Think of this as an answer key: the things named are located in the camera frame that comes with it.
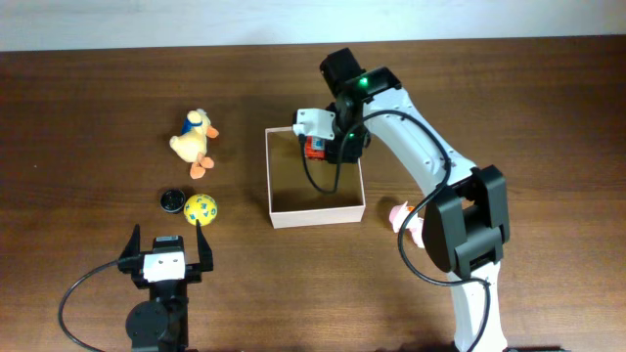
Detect left black cable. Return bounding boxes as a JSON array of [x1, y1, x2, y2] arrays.
[[57, 259, 121, 352]]

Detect right black cable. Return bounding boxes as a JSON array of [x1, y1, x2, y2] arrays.
[[296, 109, 492, 352]]

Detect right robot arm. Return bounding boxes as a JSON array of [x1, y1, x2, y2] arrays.
[[320, 48, 510, 351]]

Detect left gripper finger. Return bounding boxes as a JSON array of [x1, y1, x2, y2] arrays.
[[196, 220, 213, 265], [119, 224, 141, 261]]

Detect yellow ball blue letters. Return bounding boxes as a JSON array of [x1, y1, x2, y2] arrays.
[[183, 194, 218, 226]]

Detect yellow plush duck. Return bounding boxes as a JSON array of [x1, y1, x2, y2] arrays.
[[169, 109, 219, 180]]

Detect red grey toy truck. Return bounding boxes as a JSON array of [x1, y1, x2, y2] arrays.
[[304, 136, 326, 160]]

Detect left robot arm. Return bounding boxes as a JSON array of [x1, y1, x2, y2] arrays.
[[117, 223, 213, 352]]

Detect black cable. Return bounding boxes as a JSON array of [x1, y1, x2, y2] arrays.
[[57, 259, 121, 352], [296, 109, 492, 352]]

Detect black round cap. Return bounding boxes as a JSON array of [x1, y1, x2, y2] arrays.
[[159, 189, 187, 214]]

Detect white cardboard box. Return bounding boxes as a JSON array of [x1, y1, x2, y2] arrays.
[[265, 127, 366, 229]]

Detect pink hat rubber duck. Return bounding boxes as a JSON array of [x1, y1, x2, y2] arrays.
[[388, 201, 425, 248]]

